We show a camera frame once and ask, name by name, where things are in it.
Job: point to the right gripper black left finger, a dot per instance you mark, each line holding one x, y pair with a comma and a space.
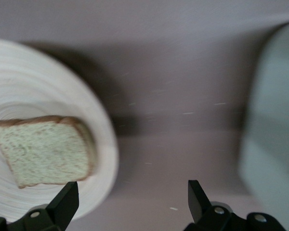
65, 204

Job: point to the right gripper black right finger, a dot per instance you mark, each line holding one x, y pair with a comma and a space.
197, 202

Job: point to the slice of toast bread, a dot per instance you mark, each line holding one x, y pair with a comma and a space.
43, 151

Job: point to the white round plate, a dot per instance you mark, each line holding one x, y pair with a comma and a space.
38, 79

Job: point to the chrome two-slot toaster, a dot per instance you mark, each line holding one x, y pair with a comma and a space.
274, 120

